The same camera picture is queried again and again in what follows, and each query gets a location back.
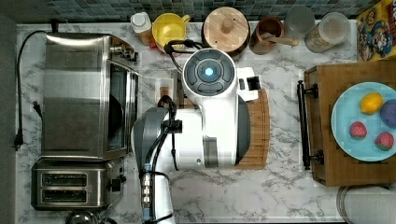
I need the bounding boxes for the black round pan in oven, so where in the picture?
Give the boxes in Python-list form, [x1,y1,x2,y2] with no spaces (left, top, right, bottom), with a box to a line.
[107,94,123,137]

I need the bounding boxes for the yellow cereal box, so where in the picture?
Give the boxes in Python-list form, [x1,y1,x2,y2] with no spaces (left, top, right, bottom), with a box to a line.
[357,0,396,62]

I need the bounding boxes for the round wooden lid jar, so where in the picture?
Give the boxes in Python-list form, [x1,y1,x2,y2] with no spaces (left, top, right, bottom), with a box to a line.
[201,7,250,61]

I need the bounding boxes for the clear plastic lidded jar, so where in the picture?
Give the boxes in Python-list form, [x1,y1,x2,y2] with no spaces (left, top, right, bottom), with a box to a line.
[304,12,350,53]

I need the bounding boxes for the yellow mug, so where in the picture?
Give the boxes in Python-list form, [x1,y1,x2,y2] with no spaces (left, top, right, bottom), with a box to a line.
[152,13,191,51]

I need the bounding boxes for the stainless steel toaster oven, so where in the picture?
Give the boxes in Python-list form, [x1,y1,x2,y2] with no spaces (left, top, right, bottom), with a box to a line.
[41,33,137,161]

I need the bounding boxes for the brown wooden mortar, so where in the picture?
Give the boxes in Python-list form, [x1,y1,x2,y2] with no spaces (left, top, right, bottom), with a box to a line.
[249,17,284,55]

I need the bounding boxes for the yellow lemon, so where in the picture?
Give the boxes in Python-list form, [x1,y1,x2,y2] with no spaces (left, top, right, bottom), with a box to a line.
[360,92,383,114]

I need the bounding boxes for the red strawberry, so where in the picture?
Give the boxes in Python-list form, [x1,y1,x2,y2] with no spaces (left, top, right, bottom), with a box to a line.
[349,121,367,138]
[375,132,394,150]

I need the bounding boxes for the wooden pestle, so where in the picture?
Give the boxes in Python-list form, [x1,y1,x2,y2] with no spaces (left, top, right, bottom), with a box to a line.
[261,33,299,47]

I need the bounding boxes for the steel kettle top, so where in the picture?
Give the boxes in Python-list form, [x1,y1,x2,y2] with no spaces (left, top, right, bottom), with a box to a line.
[65,210,118,224]

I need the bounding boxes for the white capped bottle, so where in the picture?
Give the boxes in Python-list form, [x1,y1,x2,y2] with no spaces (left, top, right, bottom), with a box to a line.
[130,12,152,46]

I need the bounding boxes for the red strawberry right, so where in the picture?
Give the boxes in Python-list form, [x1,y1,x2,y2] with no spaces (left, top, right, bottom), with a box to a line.
[375,132,394,150]

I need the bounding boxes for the black tray handle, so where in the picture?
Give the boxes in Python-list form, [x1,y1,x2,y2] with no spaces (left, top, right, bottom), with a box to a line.
[297,80,324,170]

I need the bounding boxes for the stainless steel two-slot toaster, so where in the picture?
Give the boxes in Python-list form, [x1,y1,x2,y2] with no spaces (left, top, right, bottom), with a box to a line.
[31,159,126,211]

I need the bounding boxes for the red strawberry left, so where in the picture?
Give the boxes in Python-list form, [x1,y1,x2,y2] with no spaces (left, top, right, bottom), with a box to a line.
[349,121,367,138]

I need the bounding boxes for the grey cup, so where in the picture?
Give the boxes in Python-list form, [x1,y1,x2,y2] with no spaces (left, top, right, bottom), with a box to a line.
[283,6,315,38]

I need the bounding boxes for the wooden serving tray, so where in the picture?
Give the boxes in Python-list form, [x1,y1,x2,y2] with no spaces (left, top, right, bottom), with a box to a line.
[303,61,396,187]

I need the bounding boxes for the bamboo cutting board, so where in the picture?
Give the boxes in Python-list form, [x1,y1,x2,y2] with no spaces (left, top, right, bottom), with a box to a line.
[159,86,271,170]

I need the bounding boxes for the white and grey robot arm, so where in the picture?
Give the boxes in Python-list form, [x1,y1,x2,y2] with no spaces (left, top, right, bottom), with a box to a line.
[131,49,250,224]

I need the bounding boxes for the white round plate corner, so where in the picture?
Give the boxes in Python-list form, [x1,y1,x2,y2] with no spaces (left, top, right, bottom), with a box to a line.
[336,186,396,224]

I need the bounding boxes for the purple plum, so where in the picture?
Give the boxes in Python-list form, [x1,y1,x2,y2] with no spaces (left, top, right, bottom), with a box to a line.
[380,99,396,128]

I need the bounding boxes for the black power cord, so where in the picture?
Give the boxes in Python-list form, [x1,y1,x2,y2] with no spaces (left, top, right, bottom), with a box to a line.
[12,19,60,152]

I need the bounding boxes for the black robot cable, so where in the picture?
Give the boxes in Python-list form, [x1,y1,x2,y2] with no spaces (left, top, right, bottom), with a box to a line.
[143,38,205,224]

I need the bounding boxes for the light blue plate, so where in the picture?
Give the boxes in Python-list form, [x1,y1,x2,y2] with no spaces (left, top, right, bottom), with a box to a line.
[331,82,395,161]

